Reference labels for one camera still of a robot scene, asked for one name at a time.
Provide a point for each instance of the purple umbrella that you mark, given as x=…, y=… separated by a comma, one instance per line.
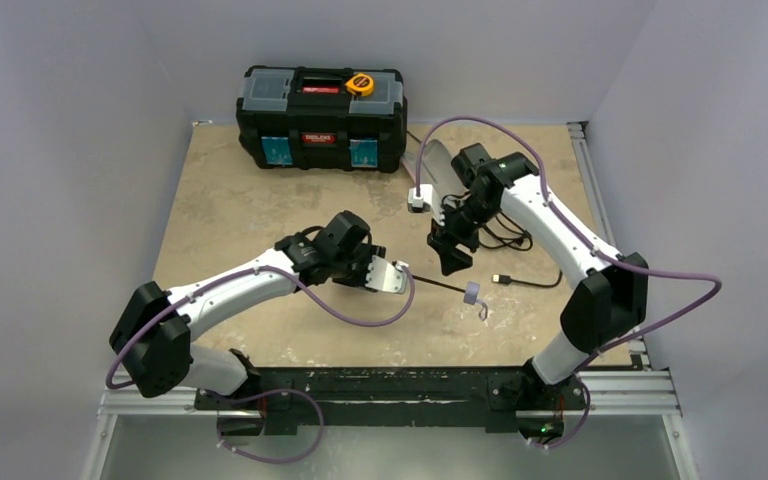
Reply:
x=470, y=294

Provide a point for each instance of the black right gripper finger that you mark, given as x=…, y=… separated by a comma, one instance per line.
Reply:
x=439, y=239
x=453, y=260

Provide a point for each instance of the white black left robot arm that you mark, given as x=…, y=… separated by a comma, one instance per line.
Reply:
x=154, y=339

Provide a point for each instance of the black plastic toolbox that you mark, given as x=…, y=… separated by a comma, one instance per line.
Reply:
x=304, y=118

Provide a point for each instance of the yellow tape measure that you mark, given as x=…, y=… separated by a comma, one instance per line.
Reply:
x=360, y=85

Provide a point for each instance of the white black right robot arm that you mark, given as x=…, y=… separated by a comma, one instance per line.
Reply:
x=609, y=291

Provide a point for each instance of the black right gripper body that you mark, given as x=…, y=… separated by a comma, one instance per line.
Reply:
x=451, y=240

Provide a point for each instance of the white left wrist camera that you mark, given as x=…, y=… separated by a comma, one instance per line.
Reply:
x=386, y=276

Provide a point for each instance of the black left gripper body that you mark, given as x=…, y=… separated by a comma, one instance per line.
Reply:
x=363, y=266

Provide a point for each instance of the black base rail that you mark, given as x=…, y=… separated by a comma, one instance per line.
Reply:
x=496, y=399

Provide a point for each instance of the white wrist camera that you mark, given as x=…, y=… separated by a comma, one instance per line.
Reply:
x=420, y=198
x=386, y=276

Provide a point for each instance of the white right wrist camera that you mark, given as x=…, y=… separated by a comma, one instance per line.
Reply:
x=420, y=198

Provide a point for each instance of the pink umbrella case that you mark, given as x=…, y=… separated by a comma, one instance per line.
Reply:
x=435, y=167

